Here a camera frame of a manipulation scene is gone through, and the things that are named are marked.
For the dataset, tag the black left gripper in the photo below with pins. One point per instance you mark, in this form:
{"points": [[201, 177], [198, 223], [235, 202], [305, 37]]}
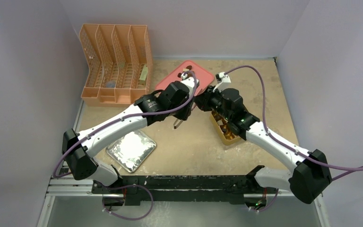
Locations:
{"points": [[184, 115]]}

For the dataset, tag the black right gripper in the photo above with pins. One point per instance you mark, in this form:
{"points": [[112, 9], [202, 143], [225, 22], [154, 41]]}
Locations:
{"points": [[202, 101]]}

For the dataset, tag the gold chocolate box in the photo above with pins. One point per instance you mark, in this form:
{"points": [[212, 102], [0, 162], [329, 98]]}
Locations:
{"points": [[226, 136]]}

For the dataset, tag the pink tongs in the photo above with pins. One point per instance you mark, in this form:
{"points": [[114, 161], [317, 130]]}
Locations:
{"points": [[177, 123]]}

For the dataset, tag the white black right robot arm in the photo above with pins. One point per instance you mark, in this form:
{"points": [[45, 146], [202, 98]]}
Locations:
{"points": [[307, 174]]}

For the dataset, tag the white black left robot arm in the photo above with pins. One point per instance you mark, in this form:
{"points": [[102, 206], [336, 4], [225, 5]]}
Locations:
{"points": [[80, 148]]}

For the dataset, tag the pink plastic tray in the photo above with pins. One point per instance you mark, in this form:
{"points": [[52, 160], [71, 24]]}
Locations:
{"points": [[204, 77]]}

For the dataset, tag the green eraser block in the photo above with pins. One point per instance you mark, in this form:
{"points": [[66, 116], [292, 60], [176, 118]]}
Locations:
{"points": [[143, 75]]}

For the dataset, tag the orange plastic file organizer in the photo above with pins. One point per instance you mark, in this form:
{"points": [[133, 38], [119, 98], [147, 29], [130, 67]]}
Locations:
{"points": [[114, 55]]}

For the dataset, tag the silver foil tray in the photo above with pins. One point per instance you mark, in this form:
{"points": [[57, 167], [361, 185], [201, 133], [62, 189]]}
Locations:
{"points": [[131, 150]]}

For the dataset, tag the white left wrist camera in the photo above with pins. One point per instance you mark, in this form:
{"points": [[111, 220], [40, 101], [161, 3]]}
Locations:
{"points": [[189, 81]]}

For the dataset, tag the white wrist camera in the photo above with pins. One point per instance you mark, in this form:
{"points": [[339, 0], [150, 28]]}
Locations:
{"points": [[189, 81], [223, 81]]}

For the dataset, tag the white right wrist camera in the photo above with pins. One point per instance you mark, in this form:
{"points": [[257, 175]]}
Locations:
{"points": [[223, 81]]}

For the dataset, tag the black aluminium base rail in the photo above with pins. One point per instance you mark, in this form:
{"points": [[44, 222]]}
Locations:
{"points": [[134, 189]]}

